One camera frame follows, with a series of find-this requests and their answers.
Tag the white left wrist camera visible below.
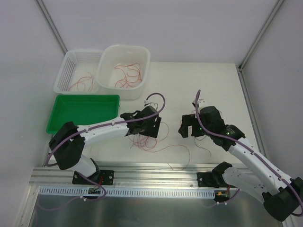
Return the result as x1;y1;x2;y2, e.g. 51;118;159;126
144;100;159;110

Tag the green plastic tray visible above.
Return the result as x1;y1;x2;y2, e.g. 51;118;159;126
46;95;120;134

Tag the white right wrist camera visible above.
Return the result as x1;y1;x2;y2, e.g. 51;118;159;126
192;99;207;108

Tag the pink cable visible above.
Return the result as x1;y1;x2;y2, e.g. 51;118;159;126
129;122;191;171

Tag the aluminium extrusion rail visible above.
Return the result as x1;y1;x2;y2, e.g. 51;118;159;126
30;162;247;190

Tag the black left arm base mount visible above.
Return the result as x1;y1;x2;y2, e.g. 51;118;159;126
72;170;115;185

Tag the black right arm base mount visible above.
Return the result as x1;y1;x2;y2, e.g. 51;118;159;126
197;172;228;188

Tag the orange cable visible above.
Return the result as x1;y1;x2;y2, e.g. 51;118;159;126
114;62;143;89

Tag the white plastic tub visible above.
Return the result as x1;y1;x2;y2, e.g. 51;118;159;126
96;45;151;100

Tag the right aluminium frame post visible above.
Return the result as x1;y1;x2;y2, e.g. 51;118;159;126
238;0;285;72

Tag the black white-striped cable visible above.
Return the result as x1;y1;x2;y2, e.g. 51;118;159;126
194;137;212;157

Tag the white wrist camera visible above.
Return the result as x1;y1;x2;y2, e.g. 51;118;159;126
192;99;207;108
144;100;159;110

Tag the white perforated basket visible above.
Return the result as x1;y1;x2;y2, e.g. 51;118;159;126
53;49;102;95

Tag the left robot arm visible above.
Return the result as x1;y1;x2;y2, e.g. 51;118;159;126
46;105;161;184

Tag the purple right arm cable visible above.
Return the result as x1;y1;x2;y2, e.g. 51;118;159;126
195;89;303;216

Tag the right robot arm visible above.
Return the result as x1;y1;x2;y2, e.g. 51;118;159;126
178;106;303;222

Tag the red cable in basket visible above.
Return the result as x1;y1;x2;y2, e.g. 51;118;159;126
68;70;96;91

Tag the white slotted cable duct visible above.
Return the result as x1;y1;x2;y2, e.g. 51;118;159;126
39;186;215;199

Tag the left aluminium frame post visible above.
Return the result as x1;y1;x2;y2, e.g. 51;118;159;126
35;0;68;54

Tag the aluminium frame post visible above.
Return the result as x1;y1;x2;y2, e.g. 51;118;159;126
238;0;285;72
35;0;68;54

